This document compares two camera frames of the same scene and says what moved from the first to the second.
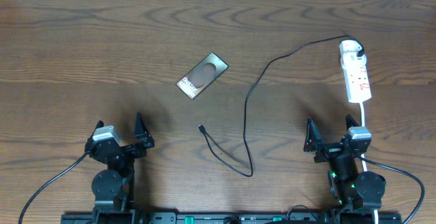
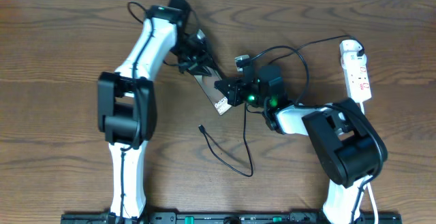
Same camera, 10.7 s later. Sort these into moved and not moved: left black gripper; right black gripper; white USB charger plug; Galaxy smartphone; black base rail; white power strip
Moved: left black gripper; right black gripper; Galaxy smartphone
Not moved: white power strip; white USB charger plug; black base rail
